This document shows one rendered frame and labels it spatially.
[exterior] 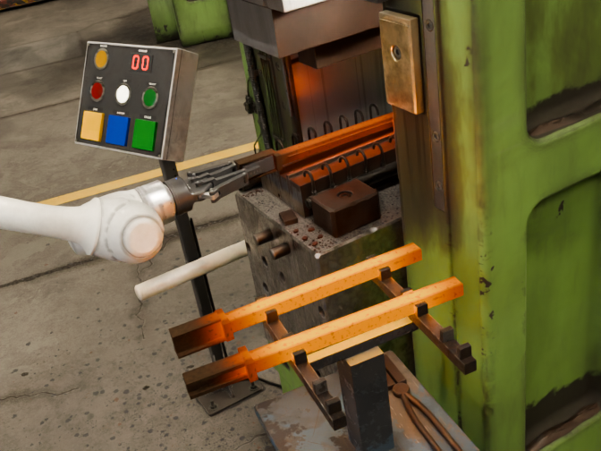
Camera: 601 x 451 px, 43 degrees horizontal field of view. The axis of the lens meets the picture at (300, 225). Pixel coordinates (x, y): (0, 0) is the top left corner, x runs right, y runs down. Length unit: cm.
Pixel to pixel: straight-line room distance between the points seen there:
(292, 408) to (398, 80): 63
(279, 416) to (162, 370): 138
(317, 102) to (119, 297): 163
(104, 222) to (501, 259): 71
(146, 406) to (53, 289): 97
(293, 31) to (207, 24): 494
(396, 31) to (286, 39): 24
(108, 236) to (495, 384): 81
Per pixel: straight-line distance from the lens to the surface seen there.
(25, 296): 348
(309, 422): 142
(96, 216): 134
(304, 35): 151
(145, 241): 131
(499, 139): 131
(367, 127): 172
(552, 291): 168
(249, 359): 114
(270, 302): 125
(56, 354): 305
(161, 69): 197
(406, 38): 133
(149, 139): 196
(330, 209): 152
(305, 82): 185
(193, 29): 642
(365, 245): 156
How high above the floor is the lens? 172
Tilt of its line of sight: 30 degrees down
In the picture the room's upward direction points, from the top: 10 degrees counter-clockwise
